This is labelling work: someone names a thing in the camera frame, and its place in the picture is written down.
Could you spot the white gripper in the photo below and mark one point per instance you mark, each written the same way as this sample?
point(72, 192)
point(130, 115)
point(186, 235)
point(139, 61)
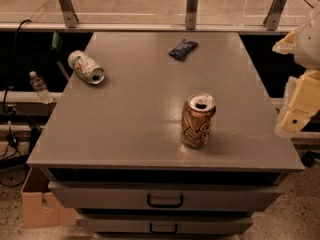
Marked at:
point(309, 47)

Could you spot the orange soda can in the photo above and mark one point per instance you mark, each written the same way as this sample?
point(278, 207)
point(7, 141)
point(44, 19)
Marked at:
point(197, 117)

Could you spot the white green soda can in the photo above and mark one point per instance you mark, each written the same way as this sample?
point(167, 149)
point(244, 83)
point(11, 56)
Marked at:
point(86, 67)

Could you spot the dark blue snack bag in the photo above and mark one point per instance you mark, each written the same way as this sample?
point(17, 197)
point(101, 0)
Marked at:
point(181, 51)

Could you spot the grey drawer cabinet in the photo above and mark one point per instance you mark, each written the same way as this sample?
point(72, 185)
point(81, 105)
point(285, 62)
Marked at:
point(128, 129)

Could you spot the top grey drawer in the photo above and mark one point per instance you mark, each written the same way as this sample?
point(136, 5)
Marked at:
point(156, 196)

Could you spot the grey drawer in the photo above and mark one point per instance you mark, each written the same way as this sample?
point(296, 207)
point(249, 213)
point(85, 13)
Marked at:
point(152, 224)
point(156, 196)

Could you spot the lower grey drawer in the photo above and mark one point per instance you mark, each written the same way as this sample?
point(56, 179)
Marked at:
point(152, 224)

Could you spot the clear plastic water bottle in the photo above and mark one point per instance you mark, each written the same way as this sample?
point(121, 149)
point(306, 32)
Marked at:
point(40, 87)

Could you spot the brown cardboard box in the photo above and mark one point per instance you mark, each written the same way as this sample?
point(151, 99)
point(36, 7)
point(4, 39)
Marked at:
point(40, 208)

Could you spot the right metal rail bracket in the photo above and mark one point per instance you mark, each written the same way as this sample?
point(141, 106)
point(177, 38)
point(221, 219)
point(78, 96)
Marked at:
point(272, 19)

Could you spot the metal rail bracket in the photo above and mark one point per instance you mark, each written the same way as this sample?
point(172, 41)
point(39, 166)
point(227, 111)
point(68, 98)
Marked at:
point(272, 19)
point(191, 14)
point(69, 15)

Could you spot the middle metal rail bracket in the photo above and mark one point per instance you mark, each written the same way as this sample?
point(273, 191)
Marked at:
point(191, 14)

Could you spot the left metal rail bracket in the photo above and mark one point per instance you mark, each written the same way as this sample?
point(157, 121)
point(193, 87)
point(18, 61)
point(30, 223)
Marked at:
point(69, 15)

